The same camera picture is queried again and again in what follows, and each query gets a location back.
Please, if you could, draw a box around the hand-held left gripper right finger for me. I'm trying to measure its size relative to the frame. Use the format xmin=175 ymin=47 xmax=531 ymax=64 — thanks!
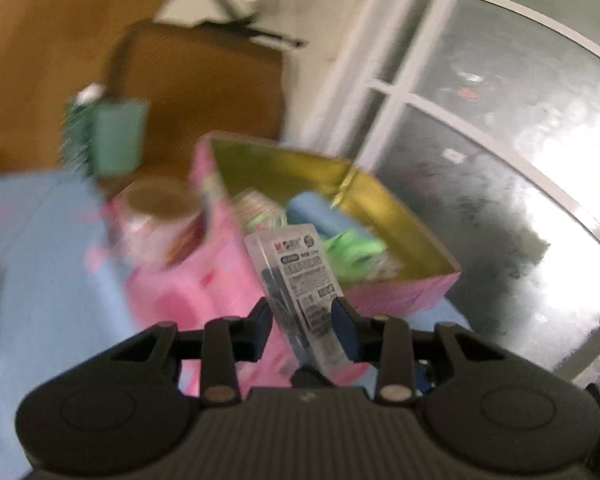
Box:
xmin=331 ymin=297 xmax=507 ymax=406

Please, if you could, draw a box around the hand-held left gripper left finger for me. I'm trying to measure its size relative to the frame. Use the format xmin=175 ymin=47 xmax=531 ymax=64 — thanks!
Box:
xmin=109 ymin=299 xmax=274 ymax=407

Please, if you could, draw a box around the clear box of pen refills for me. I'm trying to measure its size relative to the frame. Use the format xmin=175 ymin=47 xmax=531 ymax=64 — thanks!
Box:
xmin=243 ymin=223 xmax=349 ymax=377

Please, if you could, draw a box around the green cloth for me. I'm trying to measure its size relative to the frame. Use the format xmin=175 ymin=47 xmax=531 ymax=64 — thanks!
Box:
xmin=324 ymin=226 xmax=389 ymax=282

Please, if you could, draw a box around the pink box with gold inside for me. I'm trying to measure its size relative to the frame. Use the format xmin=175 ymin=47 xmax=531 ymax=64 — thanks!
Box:
xmin=122 ymin=130 xmax=464 ymax=392

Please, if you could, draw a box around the bird cage printed tissue pack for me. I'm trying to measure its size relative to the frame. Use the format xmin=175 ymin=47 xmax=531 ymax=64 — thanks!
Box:
xmin=231 ymin=188 xmax=289 ymax=234

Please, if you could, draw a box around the blue plastic case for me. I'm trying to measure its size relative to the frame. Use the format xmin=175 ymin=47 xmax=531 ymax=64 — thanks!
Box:
xmin=284 ymin=191 xmax=377 ymax=242

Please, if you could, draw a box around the tin can with red label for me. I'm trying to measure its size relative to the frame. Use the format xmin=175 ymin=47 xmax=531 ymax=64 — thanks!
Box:
xmin=111 ymin=176 xmax=207 ymax=269

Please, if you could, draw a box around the white framed glass door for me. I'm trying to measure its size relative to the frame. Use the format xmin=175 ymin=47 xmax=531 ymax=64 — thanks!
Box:
xmin=279 ymin=0 xmax=600 ymax=398

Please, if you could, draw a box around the teal cup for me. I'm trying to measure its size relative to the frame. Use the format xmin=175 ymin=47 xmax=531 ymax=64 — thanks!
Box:
xmin=91 ymin=99 xmax=149 ymax=177

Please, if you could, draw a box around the brown chair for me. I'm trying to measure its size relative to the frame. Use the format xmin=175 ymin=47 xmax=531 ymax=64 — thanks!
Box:
xmin=104 ymin=21 xmax=287 ymax=173

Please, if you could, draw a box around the green drink carton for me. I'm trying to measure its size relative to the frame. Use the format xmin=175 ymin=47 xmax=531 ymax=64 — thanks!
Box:
xmin=61 ymin=84 xmax=107 ymax=177

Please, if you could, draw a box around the wooden headboard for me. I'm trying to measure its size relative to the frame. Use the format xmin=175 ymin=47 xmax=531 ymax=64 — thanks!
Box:
xmin=0 ymin=0 xmax=193 ymax=187

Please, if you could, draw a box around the black bracket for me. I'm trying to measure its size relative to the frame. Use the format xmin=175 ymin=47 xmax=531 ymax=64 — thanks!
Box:
xmin=214 ymin=0 xmax=307 ymax=52

